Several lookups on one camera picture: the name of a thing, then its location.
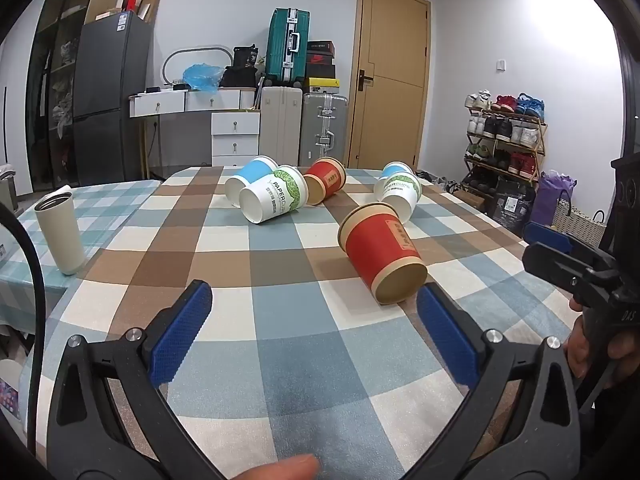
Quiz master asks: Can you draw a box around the wooden door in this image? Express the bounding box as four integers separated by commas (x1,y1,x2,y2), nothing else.
347,0,432,171

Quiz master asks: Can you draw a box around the white steel tumbler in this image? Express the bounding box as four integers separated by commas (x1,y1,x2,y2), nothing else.
34,185,87,276

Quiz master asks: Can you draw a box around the open cardboard carton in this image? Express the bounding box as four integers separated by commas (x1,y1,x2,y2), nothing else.
137,0,163,24

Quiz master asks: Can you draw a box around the black printed sack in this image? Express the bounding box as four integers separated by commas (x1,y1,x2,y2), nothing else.
492,176,536,234

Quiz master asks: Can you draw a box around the brown blue checked tablecloth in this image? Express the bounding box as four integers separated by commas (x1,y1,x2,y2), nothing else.
30,165,581,480

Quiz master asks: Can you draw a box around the dark grey fridge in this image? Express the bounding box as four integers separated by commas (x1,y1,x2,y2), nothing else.
72,10,153,187

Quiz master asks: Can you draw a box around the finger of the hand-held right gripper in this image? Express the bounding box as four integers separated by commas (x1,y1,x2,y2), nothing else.
523,221,603,261
522,242,623,307

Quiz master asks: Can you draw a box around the white dressing table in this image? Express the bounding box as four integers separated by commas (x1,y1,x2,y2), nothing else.
128,89,257,119

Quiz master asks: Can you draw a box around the white drawer unit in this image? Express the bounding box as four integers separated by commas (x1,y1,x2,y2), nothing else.
211,111,261,167

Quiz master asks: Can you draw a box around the blue plastic bag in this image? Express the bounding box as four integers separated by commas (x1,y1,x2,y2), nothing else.
182,62,226,94

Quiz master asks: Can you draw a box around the oval white mirror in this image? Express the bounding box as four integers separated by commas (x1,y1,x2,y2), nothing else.
161,45,235,86

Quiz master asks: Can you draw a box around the teal suitcase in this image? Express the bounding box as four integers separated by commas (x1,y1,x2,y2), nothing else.
264,8,314,87

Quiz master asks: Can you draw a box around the green print white paper cup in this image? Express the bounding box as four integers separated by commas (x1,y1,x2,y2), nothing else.
374,171,422,222
238,165,308,225

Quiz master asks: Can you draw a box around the shoe rack with shoes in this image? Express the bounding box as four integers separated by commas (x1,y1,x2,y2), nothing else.
462,91,549,184

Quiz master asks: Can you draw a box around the person's left hand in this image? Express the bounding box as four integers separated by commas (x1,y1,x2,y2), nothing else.
227,454,322,480

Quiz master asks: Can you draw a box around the red paper cup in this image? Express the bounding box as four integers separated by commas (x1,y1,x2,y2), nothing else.
338,202,429,306
302,157,347,206

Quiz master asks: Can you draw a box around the person's right hand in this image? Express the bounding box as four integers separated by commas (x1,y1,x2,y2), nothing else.
564,297,640,396

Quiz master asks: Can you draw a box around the teal checked tablecloth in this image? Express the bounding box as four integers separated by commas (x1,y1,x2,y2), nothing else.
0,179,166,341

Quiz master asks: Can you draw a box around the stack of shoe boxes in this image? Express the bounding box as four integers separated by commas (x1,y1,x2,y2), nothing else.
305,40,341,95

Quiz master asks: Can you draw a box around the beige suitcase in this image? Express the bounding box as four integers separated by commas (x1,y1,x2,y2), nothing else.
260,86,304,167

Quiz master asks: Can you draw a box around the purple bag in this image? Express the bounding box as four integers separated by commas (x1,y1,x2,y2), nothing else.
533,170,579,229

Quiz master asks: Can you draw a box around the woven basket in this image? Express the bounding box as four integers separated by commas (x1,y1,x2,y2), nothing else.
552,197,609,249

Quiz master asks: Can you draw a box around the black bag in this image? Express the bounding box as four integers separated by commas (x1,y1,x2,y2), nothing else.
219,45,262,89

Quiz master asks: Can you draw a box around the black glass cabinet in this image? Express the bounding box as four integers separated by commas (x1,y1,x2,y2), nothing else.
25,0,108,193

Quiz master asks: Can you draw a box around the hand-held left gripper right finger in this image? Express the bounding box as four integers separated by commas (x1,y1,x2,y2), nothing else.
405,282,583,480

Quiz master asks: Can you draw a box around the black cable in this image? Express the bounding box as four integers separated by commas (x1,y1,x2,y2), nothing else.
0,202,48,466

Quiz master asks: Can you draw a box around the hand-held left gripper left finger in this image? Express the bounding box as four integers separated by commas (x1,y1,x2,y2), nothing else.
46,280,221,480

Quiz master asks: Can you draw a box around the silver suitcase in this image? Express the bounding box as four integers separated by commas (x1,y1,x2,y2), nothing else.
300,92,349,167

